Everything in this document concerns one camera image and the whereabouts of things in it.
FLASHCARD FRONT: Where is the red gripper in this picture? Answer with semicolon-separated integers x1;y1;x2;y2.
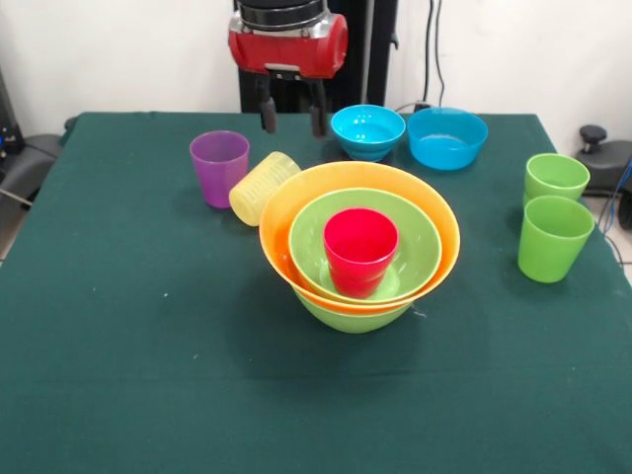
227;13;350;138

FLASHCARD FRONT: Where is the ribbed cyan plastic bowl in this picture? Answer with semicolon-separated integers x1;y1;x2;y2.
330;104;407;164

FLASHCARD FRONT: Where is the yellow plastic cup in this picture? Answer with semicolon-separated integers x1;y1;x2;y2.
228;150;303;228

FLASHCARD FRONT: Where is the large orange plastic bowl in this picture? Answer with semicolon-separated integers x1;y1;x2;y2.
258;160;462;316

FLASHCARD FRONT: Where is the translucent blue plastic bowl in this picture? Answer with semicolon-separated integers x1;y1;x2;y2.
407;107;491;172

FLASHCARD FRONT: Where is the red plastic cup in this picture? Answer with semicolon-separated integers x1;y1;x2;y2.
323;207;400;300

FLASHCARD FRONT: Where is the green plastic bowl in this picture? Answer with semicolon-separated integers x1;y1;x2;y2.
293;290;414;336
287;188;443;304

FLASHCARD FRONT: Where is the purple plastic cup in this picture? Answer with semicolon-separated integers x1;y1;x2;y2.
189;129;251;209

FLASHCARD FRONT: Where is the green plastic cup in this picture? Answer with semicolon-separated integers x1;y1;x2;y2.
522;153;592;208
517;195;596;284

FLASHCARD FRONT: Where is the dark green table cloth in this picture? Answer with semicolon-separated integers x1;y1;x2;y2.
0;112;632;474

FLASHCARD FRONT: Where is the black stand base with knob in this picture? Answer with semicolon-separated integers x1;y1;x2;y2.
578;123;632;198

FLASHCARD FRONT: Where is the black wall cable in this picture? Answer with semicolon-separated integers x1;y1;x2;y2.
422;0;448;109

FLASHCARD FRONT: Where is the blue cable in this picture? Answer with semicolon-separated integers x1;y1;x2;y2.
599;162;632;233

